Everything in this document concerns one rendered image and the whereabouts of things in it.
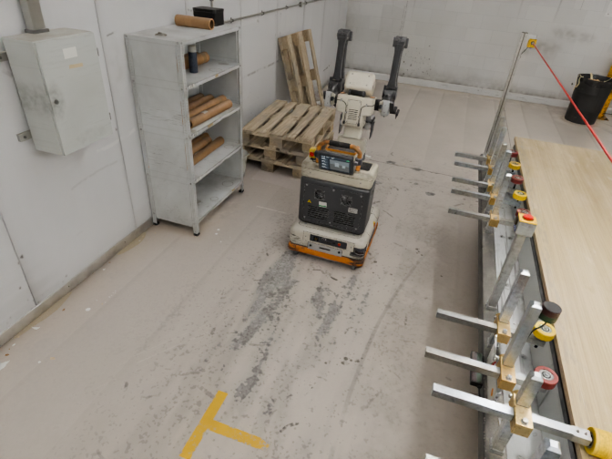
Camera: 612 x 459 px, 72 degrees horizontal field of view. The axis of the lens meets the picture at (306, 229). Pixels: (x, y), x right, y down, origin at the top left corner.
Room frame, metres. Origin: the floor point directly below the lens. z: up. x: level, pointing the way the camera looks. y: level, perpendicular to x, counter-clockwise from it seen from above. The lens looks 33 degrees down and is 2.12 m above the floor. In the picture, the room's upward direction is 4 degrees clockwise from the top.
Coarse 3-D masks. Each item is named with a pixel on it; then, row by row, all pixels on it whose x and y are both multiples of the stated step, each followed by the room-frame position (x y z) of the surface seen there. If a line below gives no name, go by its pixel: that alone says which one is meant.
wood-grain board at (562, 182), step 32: (544, 160) 3.04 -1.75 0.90; (576, 160) 3.09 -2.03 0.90; (608, 160) 3.15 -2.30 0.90; (544, 192) 2.50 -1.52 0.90; (576, 192) 2.54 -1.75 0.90; (608, 192) 2.57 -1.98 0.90; (544, 224) 2.09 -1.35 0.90; (576, 224) 2.12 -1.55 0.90; (608, 224) 2.15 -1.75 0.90; (544, 256) 1.77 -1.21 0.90; (576, 256) 1.79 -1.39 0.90; (608, 256) 1.82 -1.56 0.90; (544, 288) 1.54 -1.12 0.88; (576, 288) 1.53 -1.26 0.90; (608, 288) 1.55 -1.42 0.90; (576, 320) 1.32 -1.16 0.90; (608, 320) 1.33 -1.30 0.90; (576, 352) 1.14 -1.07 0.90; (608, 352) 1.15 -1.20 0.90; (576, 384) 0.99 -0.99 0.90; (608, 384) 1.00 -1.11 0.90; (576, 416) 0.86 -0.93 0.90; (608, 416) 0.87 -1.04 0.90; (576, 448) 0.76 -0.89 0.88
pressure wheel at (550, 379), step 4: (536, 368) 1.04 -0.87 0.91; (540, 368) 1.04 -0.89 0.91; (544, 368) 1.04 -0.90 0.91; (548, 368) 1.05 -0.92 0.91; (540, 372) 1.03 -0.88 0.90; (544, 372) 1.03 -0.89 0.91; (548, 372) 1.03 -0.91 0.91; (552, 372) 1.03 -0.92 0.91; (544, 376) 1.01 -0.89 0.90; (548, 376) 1.01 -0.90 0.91; (552, 376) 1.01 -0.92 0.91; (556, 376) 1.01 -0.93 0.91; (544, 380) 0.99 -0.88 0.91; (548, 380) 0.99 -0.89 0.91; (552, 380) 0.99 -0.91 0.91; (556, 380) 1.00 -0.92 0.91; (544, 384) 0.98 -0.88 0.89; (548, 384) 0.98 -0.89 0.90; (552, 384) 0.98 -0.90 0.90; (544, 388) 0.98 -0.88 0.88; (548, 388) 0.98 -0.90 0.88; (552, 388) 0.98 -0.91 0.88
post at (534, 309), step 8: (528, 304) 1.11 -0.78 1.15; (536, 304) 1.08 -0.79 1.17; (528, 312) 1.08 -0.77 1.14; (536, 312) 1.07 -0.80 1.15; (528, 320) 1.08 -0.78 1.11; (536, 320) 1.07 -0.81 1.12; (520, 328) 1.08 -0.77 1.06; (528, 328) 1.07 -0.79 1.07; (520, 336) 1.08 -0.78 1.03; (528, 336) 1.07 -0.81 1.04; (512, 344) 1.08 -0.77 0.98; (520, 344) 1.07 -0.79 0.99; (512, 352) 1.08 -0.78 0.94; (504, 360) 1.09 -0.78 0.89; (512, 360) 1.07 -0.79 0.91; (496, 384) 1.08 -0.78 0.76
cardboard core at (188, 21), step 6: (180, 18) 3.56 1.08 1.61; (186, 18) 3.55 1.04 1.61; (192, 18) 3.54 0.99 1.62; (198, 18) 3.53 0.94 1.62; (204, 18) 3.52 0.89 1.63; (210, 18) 3.52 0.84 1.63; (180, 24) 3.57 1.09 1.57; (186, 24) 3.55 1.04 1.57; (192, 24) 3.53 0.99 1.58; (198, 24) 3.52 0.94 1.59; (204, 24) 3.50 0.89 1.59; (210, 24) 3.56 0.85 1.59
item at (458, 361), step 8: (424, 352) 1.14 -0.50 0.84; (432, 352) 1.12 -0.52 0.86; (440, 352) 1.12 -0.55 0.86; (448, 352) 1.12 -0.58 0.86; (440, 360) 1.11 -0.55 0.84; (448, 360) 1.10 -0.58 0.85; (456, 360) 1.09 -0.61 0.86; (464, 360) 1.09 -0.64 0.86; (472, 360) 1.10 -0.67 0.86; (464, 368) 1.08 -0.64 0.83; (472, 368) 1.07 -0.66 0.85; (480, 368) 1.06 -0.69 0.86; (488, 368) 1.06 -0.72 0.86; (496, 368) 1.07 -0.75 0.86; (496, 376) 1.05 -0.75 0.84; (520, 376) 1.04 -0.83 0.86; (520, 384) 1.02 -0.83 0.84; (544, 392) 1.00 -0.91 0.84
